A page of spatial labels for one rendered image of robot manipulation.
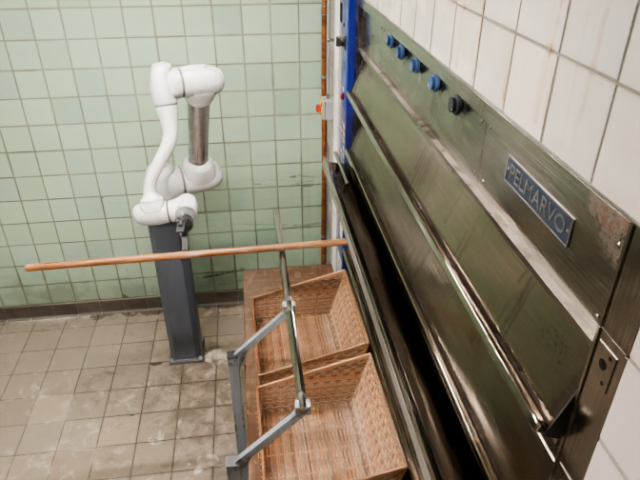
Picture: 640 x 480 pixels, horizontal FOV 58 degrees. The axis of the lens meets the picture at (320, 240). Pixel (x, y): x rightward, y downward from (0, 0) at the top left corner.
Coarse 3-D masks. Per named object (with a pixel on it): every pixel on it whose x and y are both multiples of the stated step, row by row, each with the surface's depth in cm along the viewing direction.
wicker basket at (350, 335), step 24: (312, 288) 287; (336, 288) 289; (264, 312) 291; (312, 312) 295; (336, 312) 286; (288, 336) 282; (312, 336) 281; (336, 336) 280; (360, 336) 248; (264, 360) 267; (312, 360) 239; (336, 360) 242; (360, 360) 244; (264, 384) 243
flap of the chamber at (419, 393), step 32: (352, 192) 234; (352, 224) 209; (352, 256) 192; (384, 256) 194; (384, 288) 177; (416, 320) 165; (384, 352) 153; (416, 352) 153; (416, 384) 142; (448, 416) 134; (416, 448) 126; (448, 448) 126
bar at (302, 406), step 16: (288, 272) 227; (288, 288) 217; (288, 304) 208; (272, 320) 212; (288, 320) 201; (256, 336) 214; (240, 352) 217; (240, 384) 224; (304, 384) 175; (240, 400) 228; (304, 400) 169; (240, 416) 233; (288, 416) 171; (240, 432) 238; (272, 432) 172; (240, 448) 242; (256, 448) 174; (240, 464) 177
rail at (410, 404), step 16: (336, 192) 226; (352, 240) 195; (368, 272) 179; (368, 288) 172; (384, 320) 159; (384, 336) 154; (400, 368) 143; (400, 384) 139; (416, 416) 130; (416, 432) 127; (432, 464) 119
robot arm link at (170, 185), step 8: (168, 168) 291; (176, 168) 297; (160, 176) 289; (168, 176) 291; (176, 176) 293; (160, 184) 290; (168, 184) 292; (176, 184) 294; (160, 192) 292; (168, 192) 294; (176, 192) 296; (184, 192) 300
